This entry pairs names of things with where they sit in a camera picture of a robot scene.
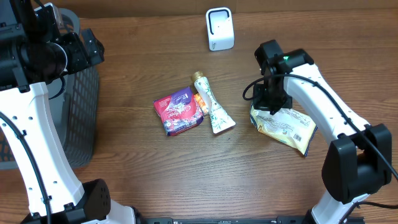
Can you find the white barcode scanner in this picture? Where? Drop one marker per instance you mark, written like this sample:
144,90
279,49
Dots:
219,23

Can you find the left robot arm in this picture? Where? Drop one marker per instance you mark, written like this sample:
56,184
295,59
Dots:
54,192

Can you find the dark grey plastic basket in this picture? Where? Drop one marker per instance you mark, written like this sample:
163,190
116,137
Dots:
73,97

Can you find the yellow wipes package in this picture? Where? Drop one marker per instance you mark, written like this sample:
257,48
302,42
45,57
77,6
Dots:
288,126

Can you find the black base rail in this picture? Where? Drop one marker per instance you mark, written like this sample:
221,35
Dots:
217,221

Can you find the small orange packet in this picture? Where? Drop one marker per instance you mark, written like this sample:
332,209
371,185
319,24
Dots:
201,104

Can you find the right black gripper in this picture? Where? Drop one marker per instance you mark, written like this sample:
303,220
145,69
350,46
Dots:
259,103

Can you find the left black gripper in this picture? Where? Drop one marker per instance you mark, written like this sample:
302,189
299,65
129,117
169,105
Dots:
73,42

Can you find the purple red pad package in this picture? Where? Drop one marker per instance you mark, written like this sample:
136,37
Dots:
179,111

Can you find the white bottle gold cap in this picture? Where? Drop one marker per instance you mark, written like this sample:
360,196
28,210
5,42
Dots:
220,120

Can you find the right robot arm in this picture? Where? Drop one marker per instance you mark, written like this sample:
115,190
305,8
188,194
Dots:
359,159

